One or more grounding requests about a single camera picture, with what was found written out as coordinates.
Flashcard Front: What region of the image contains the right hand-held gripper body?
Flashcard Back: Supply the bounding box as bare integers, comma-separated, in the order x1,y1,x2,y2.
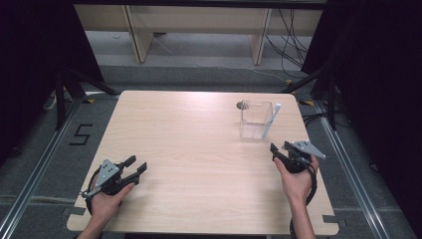
278,139,327,175

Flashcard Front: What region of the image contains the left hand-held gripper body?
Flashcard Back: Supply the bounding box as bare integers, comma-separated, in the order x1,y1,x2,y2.
79,158,141,200

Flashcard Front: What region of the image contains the light blue toothbrush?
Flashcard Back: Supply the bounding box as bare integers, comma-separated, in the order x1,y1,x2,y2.
261,102,283,140

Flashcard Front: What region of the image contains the clear plastic box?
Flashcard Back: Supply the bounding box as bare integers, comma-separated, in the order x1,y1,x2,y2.
239,100,275,140

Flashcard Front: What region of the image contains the person's left hand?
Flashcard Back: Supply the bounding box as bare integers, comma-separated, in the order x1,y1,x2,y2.
89,174,136,227

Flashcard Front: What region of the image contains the person's right hand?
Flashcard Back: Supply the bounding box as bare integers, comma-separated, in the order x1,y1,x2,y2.
273,154,320,207

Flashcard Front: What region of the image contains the grey tape piece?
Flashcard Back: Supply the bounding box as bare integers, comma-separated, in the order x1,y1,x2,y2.
321,214,348,229
61,206,88,217

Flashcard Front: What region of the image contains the black metal stand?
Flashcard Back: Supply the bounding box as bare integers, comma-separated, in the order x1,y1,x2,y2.
53,65,121,131
280,65,339,131

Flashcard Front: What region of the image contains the black curtain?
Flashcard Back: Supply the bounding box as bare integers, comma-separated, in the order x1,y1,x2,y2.
0,0,105,167
301,0,422,230

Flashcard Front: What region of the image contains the beige wooden desk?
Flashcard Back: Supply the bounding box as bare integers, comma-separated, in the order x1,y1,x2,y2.
73,3,324,66

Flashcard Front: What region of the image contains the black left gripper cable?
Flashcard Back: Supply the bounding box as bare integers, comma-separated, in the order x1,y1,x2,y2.
79,165,107,217

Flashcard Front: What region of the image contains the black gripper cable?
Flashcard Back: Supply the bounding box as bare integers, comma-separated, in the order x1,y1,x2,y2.
79,165,107,217
289,158,318,239

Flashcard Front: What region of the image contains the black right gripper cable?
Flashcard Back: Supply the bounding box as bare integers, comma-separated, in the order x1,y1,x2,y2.
289,158,318,239

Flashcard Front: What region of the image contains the black floor cable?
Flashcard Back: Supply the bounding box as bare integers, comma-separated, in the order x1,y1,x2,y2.
301,111,353,129

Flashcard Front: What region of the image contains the aluminium floor rail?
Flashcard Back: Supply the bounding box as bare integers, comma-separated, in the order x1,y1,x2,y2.
0,96,85,239
313,100,390,239

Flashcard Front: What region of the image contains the bundle of black cables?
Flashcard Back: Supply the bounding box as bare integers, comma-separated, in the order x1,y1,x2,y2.
264,8,314,80

